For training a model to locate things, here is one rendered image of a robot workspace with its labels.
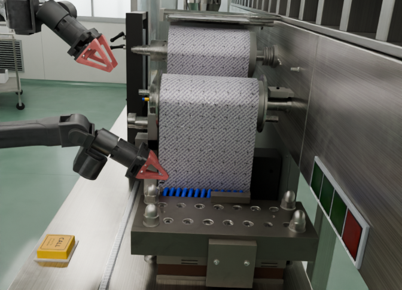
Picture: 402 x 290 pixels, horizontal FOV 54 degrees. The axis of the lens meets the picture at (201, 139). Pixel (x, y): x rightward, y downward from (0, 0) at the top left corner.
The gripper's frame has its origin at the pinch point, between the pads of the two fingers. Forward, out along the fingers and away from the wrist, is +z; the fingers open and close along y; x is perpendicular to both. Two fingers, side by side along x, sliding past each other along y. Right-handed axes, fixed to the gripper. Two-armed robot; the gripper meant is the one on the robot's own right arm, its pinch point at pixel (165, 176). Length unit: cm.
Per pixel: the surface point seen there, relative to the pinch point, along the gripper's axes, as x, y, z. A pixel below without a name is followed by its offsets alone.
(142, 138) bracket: 2.9, -7.3, -9.5
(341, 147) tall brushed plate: 33.7, 30.9, 16.3
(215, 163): 9.7, 0.3, 8.8
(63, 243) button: -23.9, 10.2, -13.5
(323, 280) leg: -11, -13, 65
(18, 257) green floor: -138, -104, -27
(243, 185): 8.4, 0.3, 18.2
